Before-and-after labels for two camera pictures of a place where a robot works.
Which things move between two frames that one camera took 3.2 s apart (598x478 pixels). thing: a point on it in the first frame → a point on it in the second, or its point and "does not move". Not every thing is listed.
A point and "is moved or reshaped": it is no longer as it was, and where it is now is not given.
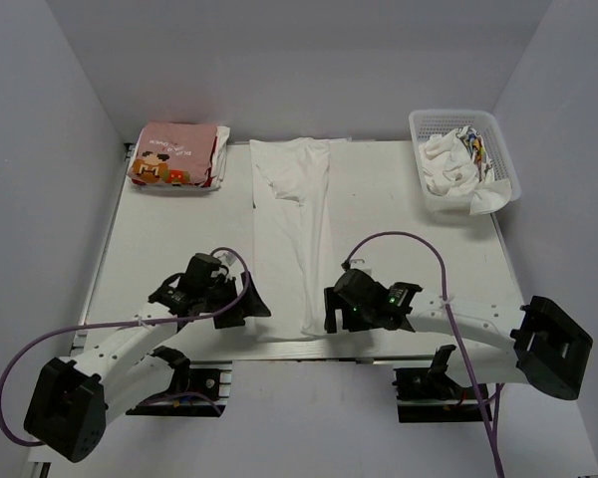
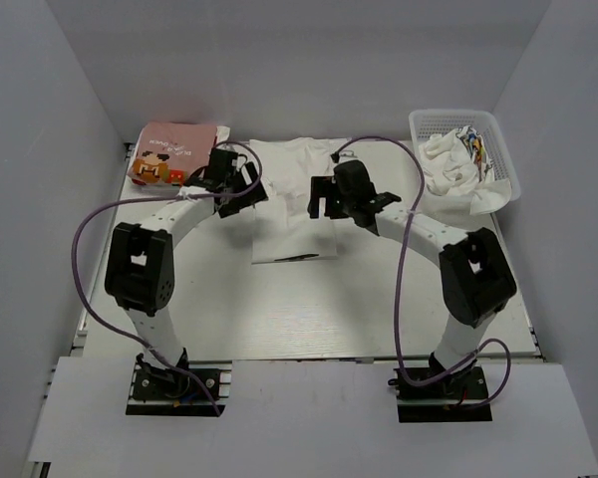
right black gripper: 335,301 → 325,187
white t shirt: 290,183 is moved or reshaped
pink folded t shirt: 172,153 does not move
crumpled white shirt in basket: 456,163 does not move
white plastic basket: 432,121 does not move
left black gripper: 253,306 → 255,196
